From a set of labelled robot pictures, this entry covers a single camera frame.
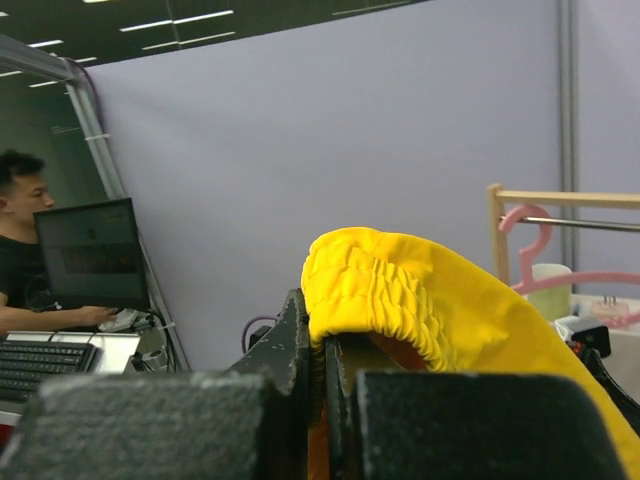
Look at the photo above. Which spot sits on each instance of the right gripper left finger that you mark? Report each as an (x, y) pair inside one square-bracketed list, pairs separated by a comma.
[(248, 422)]

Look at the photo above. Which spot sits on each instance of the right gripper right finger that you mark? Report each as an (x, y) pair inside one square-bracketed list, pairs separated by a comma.
[(387, 423)]

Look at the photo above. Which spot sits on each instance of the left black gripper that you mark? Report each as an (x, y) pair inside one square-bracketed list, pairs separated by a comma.
[(629, 407)]

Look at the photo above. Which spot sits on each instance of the pale yellow cup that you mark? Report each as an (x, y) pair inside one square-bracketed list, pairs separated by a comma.
[(551, 303)]

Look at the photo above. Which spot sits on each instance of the wooden clothes rack frame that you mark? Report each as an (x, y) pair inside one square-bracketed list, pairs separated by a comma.
[(506, 206)]

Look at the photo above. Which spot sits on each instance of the black keyboard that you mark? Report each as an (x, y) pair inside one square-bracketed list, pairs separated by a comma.
[(27, 364)]

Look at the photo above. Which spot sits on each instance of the seated person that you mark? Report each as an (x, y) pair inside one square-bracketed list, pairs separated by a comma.
[(25, 305)]

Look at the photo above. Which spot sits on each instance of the metal hanging rod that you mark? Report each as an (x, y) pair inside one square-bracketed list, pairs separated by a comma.
[(585, 224)]

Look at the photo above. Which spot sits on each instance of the white storage box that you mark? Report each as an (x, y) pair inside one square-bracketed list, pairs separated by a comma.
[(623, 363)]

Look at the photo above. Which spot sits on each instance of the black computer monitor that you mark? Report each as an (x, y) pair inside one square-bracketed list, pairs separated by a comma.
[(92, 255)]

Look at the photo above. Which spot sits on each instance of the yellow shorts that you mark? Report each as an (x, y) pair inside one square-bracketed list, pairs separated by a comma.
[(431, 309)]

